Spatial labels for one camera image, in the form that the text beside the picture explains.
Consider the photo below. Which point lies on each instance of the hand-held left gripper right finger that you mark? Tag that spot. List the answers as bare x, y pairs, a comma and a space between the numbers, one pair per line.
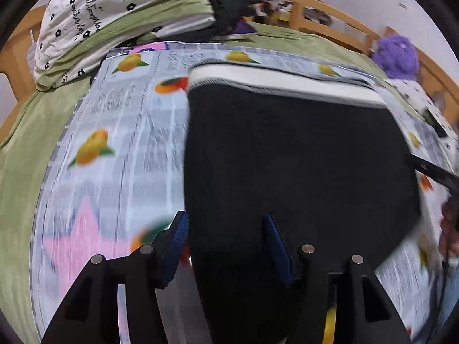
278, 254

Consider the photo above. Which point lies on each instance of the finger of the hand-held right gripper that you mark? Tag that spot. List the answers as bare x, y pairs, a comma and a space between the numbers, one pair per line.
430, 170

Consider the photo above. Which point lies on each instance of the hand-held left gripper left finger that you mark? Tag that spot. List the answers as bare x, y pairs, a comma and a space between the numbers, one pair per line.
175, 247

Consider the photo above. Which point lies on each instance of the black pants with striped waistband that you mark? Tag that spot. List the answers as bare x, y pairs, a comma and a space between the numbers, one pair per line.
287, 150

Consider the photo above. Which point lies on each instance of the person's right hand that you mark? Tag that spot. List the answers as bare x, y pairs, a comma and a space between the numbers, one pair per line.
450, 229

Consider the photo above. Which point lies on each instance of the black phone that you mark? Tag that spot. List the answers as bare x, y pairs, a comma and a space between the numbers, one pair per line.
434, 123

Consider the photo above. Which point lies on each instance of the white flower print pillow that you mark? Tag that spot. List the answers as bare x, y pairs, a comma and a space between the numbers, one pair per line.
416, 96

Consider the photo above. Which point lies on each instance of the fruit print mat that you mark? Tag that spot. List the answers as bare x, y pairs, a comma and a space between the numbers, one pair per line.
125, 150

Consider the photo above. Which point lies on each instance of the purple plush toy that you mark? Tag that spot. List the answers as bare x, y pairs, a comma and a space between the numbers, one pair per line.
394, 55

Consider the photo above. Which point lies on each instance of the person's blue jeans leg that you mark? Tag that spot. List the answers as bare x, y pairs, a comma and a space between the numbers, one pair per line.
448, 301

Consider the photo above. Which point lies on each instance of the green bedsheet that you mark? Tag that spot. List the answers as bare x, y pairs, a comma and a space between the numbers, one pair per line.
21, 186

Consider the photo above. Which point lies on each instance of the purple cloth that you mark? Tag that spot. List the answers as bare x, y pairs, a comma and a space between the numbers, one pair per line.
244, 27

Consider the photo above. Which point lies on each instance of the folded white and green quilt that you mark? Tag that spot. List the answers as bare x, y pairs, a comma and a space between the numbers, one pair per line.
107, 7

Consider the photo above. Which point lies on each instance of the clutter behind bed rail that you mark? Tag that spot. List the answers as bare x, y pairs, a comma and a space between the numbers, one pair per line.
279, 10

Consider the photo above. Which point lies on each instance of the wooden bed frame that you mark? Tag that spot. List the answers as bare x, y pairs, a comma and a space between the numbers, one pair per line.
14, 57

